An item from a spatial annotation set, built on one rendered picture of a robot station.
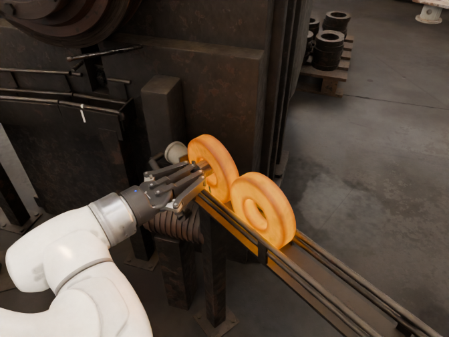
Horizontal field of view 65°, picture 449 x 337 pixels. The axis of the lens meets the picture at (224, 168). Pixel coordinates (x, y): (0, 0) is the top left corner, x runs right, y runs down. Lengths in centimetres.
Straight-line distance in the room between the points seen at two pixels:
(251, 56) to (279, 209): 43
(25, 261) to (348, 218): 138
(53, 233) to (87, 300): 14
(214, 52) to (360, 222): 110
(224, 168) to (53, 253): 34
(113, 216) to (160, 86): 40
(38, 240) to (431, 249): 150
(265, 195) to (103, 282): 30
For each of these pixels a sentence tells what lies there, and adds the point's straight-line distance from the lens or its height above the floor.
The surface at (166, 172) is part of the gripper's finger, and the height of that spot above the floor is 74.
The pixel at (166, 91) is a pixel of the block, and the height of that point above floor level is 80.
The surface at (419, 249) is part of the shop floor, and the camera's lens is 173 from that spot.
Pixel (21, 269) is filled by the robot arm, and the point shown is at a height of 75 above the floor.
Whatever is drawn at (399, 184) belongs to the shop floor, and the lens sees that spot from 198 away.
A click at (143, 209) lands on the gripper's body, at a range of 67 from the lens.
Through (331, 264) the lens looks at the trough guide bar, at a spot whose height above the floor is 69.
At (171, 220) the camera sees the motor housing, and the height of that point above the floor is 50.
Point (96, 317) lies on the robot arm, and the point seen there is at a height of 76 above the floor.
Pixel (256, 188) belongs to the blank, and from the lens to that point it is 63.
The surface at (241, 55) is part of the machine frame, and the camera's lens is 91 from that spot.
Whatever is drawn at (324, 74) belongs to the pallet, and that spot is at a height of 14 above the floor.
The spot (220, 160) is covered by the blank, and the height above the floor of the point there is 78.
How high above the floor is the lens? 123
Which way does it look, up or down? 41 degrees down
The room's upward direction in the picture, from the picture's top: straight up
